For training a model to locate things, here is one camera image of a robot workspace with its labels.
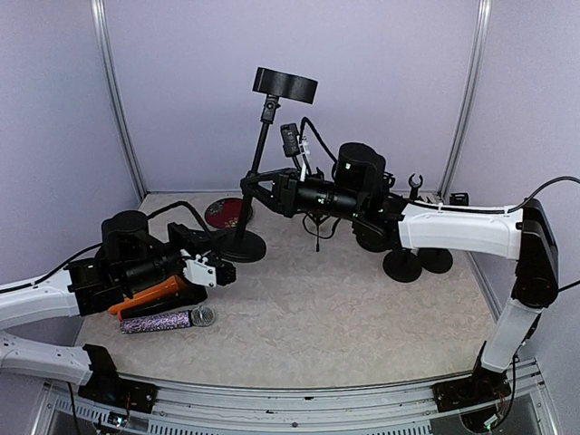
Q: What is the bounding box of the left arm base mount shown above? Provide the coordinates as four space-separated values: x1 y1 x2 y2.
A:
78 378 158 414

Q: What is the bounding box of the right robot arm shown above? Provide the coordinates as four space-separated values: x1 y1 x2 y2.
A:
241 142 564 402

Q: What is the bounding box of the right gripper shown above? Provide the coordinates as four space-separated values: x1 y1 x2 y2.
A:
238 167 363 221

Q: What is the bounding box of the glitter rhinestone microphone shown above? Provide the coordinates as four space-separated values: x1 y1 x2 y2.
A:
120 306 217 334

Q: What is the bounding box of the orange microphone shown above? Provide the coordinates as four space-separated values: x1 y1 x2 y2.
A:
108 276 186 315

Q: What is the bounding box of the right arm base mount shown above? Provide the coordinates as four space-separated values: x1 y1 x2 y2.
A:
432 375 512 412

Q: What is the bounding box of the red floral plate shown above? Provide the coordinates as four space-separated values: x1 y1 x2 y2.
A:
204 197 243 229

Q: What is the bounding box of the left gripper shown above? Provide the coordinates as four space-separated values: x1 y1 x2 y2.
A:
121 220 226 291

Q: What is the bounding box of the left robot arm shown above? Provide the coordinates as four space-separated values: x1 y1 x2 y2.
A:
1 210 218 403

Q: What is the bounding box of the black purple mic stand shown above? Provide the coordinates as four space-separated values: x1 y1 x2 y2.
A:
417 192 469 274

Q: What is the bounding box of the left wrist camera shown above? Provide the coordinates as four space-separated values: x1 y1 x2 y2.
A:
180 249 237 287

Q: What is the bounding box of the black microphone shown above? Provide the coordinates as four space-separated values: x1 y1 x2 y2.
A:
118 291 208 321

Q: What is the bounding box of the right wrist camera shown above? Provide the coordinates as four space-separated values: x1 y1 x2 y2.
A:
280 123 312 175

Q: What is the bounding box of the aluminium front rail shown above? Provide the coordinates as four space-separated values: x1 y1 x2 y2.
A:
31 357 558 435

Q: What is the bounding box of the black mint mic stand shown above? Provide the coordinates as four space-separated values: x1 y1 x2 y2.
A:
382 249 422 283

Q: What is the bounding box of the black tripod mic stand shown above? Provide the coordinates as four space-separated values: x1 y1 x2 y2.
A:
302 212 340 253

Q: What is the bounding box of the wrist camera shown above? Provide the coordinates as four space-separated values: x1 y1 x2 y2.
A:
280 123 312 175
180 249 237 287

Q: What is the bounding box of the black pink mic stand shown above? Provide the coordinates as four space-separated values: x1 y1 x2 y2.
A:
408 173 424 201

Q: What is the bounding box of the black glitter mic stand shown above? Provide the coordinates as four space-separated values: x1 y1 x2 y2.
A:
220 67 318 263

